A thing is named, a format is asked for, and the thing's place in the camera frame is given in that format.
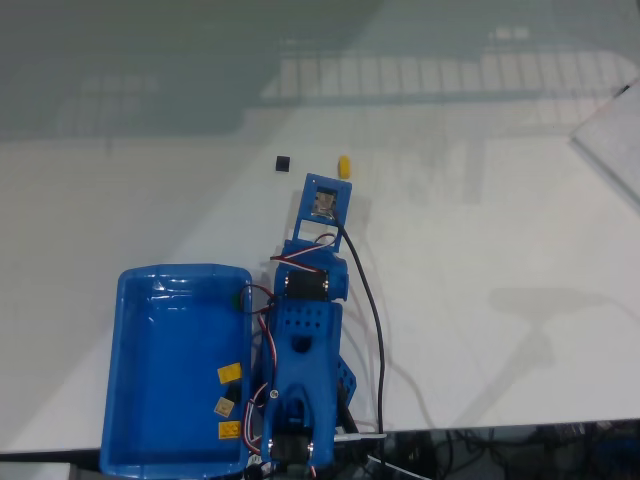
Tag blue plastic bin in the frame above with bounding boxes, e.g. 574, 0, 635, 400
98, 263, 254, 480

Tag white flat board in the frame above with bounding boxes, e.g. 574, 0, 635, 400
569, 74, 640, 211

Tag black camera cable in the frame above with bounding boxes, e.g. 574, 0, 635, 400
327, 209, 387, 436

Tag red white black servo wire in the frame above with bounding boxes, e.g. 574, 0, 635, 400
269, 233, 337, 274

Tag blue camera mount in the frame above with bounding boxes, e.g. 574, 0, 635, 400
291, 172, 353, 252

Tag pale thin cable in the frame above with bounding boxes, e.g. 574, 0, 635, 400
394, 364, 436, 431

